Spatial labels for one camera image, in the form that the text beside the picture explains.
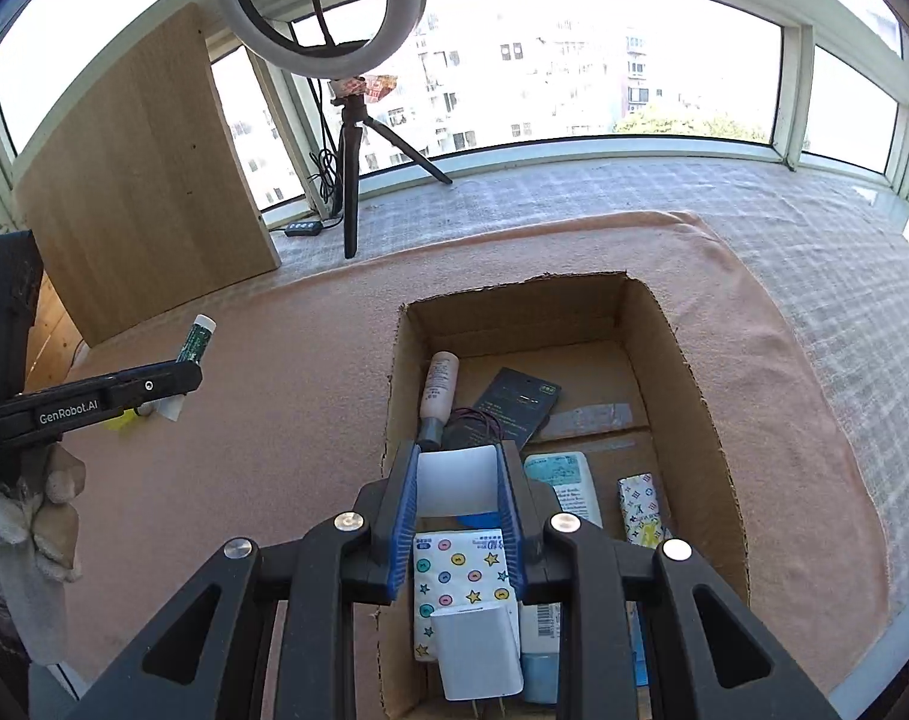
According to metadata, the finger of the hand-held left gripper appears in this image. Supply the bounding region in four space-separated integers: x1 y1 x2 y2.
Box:
113 360 204 410

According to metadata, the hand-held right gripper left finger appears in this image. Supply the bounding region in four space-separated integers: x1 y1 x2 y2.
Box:
64 441 421 720

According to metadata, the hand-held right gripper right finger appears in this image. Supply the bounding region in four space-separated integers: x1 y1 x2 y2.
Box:
495 441 841 720

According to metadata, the green lip balm tube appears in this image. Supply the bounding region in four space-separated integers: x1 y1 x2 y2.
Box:
158 315 219 422

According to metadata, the star patterned tissue pack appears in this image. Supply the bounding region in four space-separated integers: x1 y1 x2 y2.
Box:
411 529 517 662

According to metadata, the white lotion tube blue cap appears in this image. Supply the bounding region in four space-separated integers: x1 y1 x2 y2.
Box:
520 451 605 706

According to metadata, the white wall charger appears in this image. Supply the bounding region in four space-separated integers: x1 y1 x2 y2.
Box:
429 600 524 720

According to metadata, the white patterned lighter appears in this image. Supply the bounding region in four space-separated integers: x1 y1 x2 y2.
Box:
617 472 674 548

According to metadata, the black card box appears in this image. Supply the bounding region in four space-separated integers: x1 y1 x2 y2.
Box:
471 367 562 442

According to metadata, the beige foundation tube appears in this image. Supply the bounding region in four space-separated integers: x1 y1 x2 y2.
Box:
416 351 461 451

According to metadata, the cardboard box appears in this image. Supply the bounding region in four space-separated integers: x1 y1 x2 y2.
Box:
377 272 751 720

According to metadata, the person's left hand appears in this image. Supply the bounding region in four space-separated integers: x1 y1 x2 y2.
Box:
0 442 88 665

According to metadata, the pine wood panel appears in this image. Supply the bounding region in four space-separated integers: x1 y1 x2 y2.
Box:
23 270 88 395

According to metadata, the light oak board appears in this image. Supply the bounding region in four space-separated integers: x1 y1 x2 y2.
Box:
13 1 283 346

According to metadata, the black tripod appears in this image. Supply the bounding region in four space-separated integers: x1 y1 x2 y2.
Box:
330 79 454 260

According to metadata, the white checked cloth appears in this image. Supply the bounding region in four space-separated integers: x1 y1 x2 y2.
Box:
266 157 909 563

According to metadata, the black ring light cable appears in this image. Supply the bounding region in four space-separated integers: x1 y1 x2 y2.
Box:
304 79 346 230

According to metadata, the white ring light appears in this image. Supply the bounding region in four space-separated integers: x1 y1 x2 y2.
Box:
208 0 429 82

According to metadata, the white window frame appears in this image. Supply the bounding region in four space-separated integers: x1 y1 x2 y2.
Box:
0 0 909 278

